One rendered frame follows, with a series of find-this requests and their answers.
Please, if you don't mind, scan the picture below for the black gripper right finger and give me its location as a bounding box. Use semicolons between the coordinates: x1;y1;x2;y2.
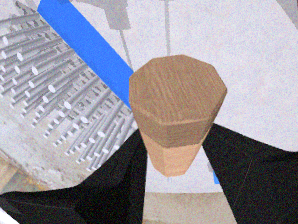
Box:
202;123;298;224

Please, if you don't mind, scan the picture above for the blue flat strip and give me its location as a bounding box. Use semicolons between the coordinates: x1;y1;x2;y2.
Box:
37;0;134;109

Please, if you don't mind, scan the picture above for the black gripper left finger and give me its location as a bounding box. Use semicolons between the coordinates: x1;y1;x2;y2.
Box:
0;129;148;224

